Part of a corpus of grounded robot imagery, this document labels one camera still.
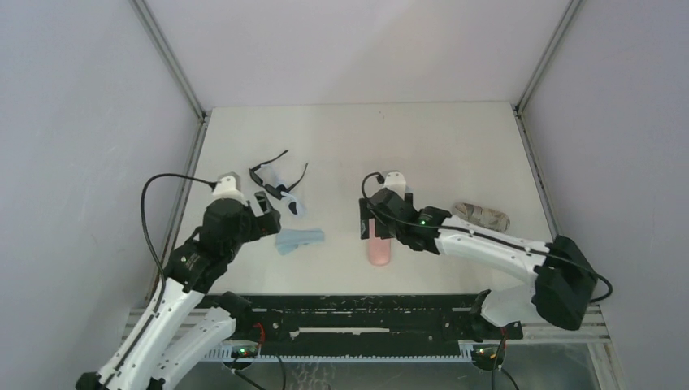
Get pink glasses case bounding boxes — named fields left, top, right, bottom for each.
left=368, top=219, right=392, bottom=267

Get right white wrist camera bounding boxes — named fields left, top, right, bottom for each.
left=383, top=171, right=407, bottom=197

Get white sunglasses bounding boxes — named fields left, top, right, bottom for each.
left=264, top=163, right=309, bottom=218

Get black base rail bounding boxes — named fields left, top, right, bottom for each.
left=230, top=294, right=524, bottom=358

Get patterned glasses case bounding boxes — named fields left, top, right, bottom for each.
left=450, top=201, right=510, bottom=232

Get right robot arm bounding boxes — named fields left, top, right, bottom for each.
left=359, top=188, right=602, bottom=331

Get right black camera cable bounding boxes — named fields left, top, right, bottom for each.
left=360, top=171, right=615, bottom=304

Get aluminium frame rail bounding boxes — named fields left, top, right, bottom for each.
left=120, top=306, right=612, bottom=364

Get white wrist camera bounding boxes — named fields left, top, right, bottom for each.
left=383, top=171, right=407, bottom=197
left=212, top=172, right=248, bottom=206

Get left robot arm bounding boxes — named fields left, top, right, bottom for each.
left=76, top=190, right=281, bottom=389

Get black sunglasses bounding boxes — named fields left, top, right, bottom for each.
left=249, top=149, right=309, bottom=200

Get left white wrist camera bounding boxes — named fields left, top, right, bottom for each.
left=212, top=172, right=248, bottom=206

